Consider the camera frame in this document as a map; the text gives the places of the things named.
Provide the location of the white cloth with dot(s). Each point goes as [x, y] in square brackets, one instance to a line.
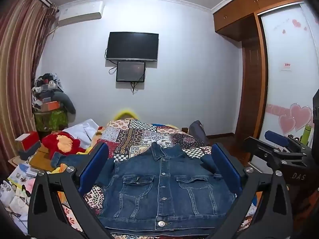
[82, 132]

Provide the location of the green bottle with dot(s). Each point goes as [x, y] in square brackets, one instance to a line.
[306, 134]

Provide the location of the white sliding wardrobe door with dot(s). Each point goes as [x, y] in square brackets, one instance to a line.
[286, 67]

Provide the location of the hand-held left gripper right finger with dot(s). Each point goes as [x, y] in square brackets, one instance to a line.
[225, 165]

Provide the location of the red and white box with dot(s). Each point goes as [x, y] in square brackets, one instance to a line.
[28, 140]

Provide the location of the scattered papers and packets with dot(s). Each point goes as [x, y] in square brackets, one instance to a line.
[20, 191]

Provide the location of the grey bag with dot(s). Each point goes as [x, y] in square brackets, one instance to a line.
[198, 130]

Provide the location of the patchwork printed blanket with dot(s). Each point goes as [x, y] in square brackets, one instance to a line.
[149, 137]

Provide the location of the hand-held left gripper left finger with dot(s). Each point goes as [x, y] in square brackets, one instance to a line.
[96, 165]

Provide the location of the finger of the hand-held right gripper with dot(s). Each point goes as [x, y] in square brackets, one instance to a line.
[264, 150]
[276, 137]

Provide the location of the wooden wardrobe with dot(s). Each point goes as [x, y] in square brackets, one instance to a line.
[249, 54]

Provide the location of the yellow towel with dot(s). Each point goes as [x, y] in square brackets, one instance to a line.
[60, 169]

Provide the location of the green patterned cloth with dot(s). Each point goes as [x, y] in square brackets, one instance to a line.
[51, 120]

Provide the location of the grey neck pillow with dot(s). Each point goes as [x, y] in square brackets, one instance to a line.
[66, 100]

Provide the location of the brown cardboard box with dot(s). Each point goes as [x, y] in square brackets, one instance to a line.
[42, 160]

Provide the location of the blue denim jacket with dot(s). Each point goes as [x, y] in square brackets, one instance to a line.
[162, 179]

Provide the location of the small black wall monitor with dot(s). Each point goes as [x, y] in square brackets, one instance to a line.
[130, 71]

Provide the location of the striped brown curtain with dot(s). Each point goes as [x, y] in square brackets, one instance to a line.
[17, 62]

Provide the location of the pile of clothes and boxes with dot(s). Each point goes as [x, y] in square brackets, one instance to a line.
[46, 89]

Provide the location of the yellow pillow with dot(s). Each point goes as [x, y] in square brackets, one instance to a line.
[124, 114]

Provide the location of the white air conditioner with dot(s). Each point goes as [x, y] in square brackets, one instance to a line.
[79, 13]

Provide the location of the black wall television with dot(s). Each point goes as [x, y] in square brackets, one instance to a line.
[132, 46]

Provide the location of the red plush toy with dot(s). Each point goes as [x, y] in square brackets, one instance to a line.
[63, 143]

